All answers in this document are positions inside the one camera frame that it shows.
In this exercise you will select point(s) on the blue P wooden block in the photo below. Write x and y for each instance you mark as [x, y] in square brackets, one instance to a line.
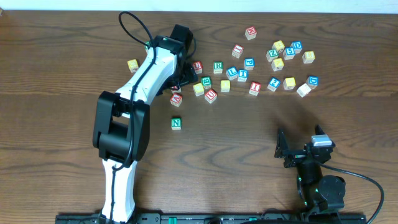
[249, 63]

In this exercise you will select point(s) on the red E wooden block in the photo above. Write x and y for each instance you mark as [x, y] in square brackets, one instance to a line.
[175, 89]

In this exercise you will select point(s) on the blue 2 wooden block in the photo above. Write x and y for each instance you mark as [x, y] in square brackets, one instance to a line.
[273, 84]

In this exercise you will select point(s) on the red top far wooden block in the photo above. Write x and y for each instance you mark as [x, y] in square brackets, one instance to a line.
[250, 33]

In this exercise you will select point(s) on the blue d wooden block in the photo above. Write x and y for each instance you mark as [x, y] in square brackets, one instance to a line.
[312, 82]
[297, 46]

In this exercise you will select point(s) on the blue T wooden block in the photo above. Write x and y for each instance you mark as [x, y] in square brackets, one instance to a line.
[242, 75]

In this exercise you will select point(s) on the yellow acorn wooden block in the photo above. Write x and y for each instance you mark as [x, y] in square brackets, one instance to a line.
[133, 65]

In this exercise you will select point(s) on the green Z wooden block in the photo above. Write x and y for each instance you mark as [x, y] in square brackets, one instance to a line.
[271, 55]

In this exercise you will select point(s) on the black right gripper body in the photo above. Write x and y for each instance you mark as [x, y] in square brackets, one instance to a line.
[296, 155]

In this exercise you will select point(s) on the red I wooden block upper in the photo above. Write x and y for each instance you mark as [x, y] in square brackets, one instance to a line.
[237, 51]

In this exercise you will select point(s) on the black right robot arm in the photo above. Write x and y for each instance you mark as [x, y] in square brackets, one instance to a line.
[321, 193]

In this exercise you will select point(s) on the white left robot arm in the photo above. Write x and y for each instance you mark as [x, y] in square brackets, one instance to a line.
[122, 122]

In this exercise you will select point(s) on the red i wooden block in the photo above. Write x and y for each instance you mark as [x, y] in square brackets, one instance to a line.
[255, 88]
[237, 51]

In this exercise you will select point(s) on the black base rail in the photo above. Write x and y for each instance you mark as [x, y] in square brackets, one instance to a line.
[156, 218]

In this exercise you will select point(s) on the blue L wooden block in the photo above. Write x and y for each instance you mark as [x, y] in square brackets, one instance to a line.
[232, 73]

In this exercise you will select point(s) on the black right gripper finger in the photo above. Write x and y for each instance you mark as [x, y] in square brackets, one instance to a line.
[282, 148]
[318, 130]

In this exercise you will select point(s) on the red u wooden block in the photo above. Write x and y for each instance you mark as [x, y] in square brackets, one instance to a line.
[198, 67]
[211, 96]

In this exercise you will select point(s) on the yellow soccer side wooden block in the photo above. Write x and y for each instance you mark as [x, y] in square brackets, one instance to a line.
[278, 46]

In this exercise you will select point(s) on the green F wooden block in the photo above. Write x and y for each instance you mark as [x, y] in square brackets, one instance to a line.
[146, 47]

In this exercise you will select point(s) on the blue D wooden block upper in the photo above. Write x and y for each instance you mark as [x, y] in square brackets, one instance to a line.
[297, 46]

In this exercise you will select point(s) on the yellow S wooden block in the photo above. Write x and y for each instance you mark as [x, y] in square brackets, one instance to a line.
[289, 83]

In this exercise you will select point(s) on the green B wooden block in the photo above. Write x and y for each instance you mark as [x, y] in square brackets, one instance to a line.
[206, 82]

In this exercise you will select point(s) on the green N wooden block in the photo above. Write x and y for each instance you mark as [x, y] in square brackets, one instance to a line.
[176, 124]

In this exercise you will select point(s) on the blue 5 wooden block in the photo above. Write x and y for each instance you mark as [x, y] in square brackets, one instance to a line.
[288, 53]

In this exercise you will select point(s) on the red A wooden block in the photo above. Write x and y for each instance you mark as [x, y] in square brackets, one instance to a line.
[176, 99]

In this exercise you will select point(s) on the green R wooden block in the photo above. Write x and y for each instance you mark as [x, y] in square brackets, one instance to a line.
[218, 67]

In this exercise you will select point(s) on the yellow brush side wooden block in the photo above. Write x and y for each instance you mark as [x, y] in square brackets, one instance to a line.
[277, 64]

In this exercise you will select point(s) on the yellow 8 wooden block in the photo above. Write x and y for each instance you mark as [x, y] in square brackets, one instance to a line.
[308, 57]

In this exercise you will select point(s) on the plain top 3 wooden block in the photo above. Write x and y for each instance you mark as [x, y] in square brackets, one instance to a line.
[303, 90]

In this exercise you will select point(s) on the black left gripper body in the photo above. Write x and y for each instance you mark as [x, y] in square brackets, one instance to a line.
[189, 74]

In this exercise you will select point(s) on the red I wooden block lower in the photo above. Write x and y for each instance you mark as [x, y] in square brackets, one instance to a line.
[255, 88]

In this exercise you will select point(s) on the blue D wooden block lower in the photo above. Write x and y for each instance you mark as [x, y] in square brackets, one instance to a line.
[312, 82]

